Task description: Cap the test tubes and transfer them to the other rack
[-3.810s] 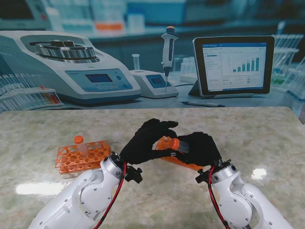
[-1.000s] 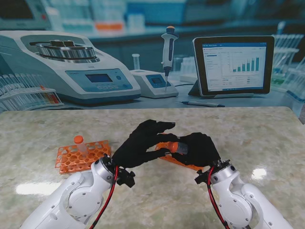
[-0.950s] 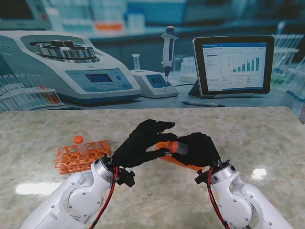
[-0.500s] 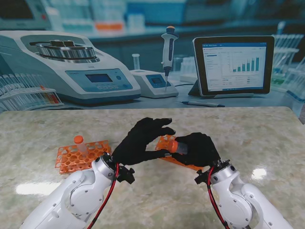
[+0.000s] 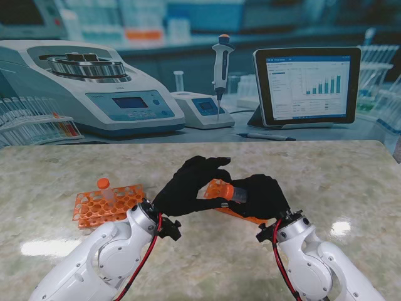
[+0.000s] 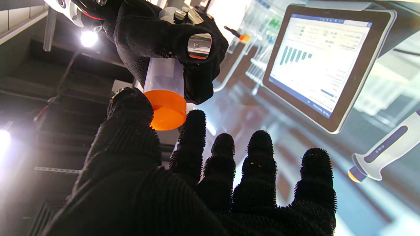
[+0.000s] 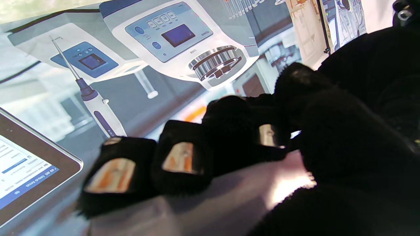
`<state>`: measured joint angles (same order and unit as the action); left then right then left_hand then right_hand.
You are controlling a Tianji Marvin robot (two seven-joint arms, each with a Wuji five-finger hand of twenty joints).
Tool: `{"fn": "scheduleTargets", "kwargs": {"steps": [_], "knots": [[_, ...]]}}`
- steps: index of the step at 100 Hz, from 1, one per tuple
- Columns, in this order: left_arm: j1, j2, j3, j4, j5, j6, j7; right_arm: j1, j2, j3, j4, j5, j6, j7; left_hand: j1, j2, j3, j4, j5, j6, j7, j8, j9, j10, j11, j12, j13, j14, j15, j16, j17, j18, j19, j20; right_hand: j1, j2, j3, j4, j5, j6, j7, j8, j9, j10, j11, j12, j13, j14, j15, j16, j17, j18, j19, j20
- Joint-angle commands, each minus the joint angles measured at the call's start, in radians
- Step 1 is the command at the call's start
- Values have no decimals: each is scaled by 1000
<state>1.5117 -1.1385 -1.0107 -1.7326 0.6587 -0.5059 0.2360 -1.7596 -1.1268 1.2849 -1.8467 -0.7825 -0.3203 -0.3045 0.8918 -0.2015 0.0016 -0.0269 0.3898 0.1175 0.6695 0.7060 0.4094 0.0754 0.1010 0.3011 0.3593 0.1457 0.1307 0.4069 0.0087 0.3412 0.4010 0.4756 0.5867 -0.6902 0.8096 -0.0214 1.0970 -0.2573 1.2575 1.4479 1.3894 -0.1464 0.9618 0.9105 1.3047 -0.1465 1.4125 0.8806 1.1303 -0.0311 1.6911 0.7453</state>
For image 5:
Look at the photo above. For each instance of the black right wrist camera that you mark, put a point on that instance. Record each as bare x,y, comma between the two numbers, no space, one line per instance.
266,233

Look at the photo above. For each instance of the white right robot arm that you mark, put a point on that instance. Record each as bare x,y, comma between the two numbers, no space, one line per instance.
329,263

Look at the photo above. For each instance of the empty orange test tube rack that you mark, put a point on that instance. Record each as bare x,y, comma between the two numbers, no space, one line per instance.
125,203

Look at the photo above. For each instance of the printed laboratory backdrop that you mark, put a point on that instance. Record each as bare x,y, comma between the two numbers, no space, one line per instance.
188,62

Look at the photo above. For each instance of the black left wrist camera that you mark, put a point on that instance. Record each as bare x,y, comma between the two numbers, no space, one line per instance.
170,229

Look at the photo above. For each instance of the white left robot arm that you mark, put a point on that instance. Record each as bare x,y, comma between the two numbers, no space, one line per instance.
100,260

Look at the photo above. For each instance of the orange tube cap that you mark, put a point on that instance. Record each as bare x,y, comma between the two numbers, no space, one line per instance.
228,191
103,183

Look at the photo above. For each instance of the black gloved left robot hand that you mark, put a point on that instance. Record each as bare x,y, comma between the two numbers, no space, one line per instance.
185,194

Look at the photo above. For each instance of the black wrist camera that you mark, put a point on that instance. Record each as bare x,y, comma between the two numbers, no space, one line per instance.
266,233
170,229

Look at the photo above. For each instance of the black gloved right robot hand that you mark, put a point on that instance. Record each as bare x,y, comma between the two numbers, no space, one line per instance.
266,197

